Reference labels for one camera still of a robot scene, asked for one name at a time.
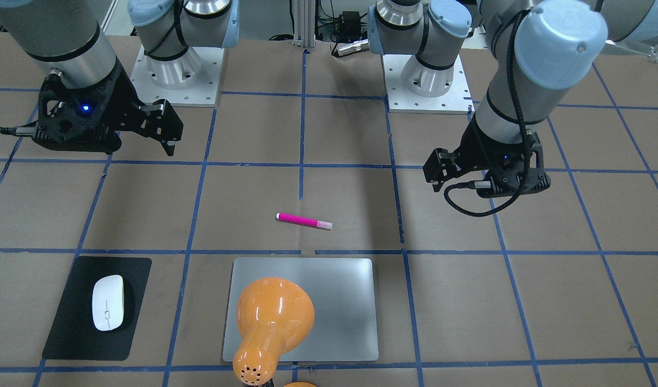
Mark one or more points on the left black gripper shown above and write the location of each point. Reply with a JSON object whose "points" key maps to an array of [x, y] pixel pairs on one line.
{"points": [[472, 149]]}

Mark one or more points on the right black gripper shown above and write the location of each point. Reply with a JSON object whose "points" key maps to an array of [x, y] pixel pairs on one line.
{"points": [[123, 100]]}

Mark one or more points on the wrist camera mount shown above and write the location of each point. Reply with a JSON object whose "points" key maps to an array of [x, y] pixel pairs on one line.
{"points": [[84, 119], [505, 165]]}

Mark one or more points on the aluminium frame post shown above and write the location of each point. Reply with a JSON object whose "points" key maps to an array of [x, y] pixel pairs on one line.
{"points": [[304, 24]]}

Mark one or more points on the pink pen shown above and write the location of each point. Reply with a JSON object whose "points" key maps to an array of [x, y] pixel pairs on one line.
{"points": [[289, 218]]}

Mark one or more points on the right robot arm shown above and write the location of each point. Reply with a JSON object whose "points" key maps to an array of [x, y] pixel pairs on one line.
{"points": [[66, 35]]}

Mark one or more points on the black mousepad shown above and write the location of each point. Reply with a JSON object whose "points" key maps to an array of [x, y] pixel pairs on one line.
{"points": [[73, 335]]}

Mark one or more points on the orange desk lamp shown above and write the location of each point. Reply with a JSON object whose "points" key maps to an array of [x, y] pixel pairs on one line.
{"points": [[273, 316]]}

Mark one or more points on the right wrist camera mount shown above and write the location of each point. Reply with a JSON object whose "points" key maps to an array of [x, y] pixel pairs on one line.
{"points": [[84, 119]]}

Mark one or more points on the silver laptop notebook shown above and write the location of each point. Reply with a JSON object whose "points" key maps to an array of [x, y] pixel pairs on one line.
{"points": [[342, 290]]}

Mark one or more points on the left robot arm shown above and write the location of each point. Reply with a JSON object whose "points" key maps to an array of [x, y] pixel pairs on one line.
{"points": [[542, 48]]}

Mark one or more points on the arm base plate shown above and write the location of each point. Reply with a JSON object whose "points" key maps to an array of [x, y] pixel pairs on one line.
{"points": [[189, 81], [412, 88]]}

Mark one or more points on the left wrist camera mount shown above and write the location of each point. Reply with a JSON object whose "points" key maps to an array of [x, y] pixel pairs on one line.
{"points": [[505, 165]]}

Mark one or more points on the white computer mouse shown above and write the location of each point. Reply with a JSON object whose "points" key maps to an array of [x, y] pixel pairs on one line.
{"points": [[107, 303]]}

